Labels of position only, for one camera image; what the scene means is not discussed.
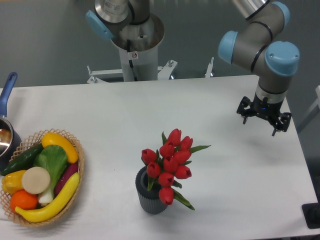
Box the purple sweet potato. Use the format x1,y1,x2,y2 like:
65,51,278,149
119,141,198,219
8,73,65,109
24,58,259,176
54,163,79,196

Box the white metal base frame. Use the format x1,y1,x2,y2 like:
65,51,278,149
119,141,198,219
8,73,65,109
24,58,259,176
86,57,215,84

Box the white frame at right edge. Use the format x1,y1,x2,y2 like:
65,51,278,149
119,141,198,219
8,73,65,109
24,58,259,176
296,85,320,135

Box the dark green cucumber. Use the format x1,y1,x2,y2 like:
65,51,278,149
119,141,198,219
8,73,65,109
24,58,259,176
0,144,44,176

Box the dark grey ribbed vase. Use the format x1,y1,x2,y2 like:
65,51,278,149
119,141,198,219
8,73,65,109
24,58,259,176
135,166,168,215

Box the yellow bell pepper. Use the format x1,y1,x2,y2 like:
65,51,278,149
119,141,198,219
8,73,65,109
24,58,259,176
1,170,26,194

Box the woven wicker basket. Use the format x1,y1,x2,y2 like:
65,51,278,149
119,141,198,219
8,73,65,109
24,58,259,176
0,129,84,227

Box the black device at table edge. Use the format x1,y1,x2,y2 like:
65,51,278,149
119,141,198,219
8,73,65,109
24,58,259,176
301,202,320,229

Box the long yellow banana squash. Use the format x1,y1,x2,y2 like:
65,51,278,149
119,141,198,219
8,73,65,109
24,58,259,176
15,172,80,223

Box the red tulip bouquet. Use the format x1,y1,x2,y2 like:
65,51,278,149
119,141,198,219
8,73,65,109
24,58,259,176
141,128,209,211

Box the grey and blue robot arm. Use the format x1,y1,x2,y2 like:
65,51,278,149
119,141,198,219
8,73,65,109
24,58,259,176
85,0,300,132

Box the orange fruit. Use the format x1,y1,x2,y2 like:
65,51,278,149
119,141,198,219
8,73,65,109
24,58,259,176
10,190,38,213

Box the green bok choy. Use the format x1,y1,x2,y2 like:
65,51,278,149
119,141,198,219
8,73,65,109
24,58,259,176
33,145,68,206

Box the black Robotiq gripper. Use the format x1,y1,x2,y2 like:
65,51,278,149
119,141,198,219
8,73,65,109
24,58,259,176
236,94,292,137

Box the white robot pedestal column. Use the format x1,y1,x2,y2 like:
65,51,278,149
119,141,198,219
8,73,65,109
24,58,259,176
112,13,165,82

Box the beige round disc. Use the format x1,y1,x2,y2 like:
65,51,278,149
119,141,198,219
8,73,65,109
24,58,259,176
21,166,51,195

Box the blue handled saucepan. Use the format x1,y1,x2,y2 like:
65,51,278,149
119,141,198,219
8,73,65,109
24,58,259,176
0,72,21,171

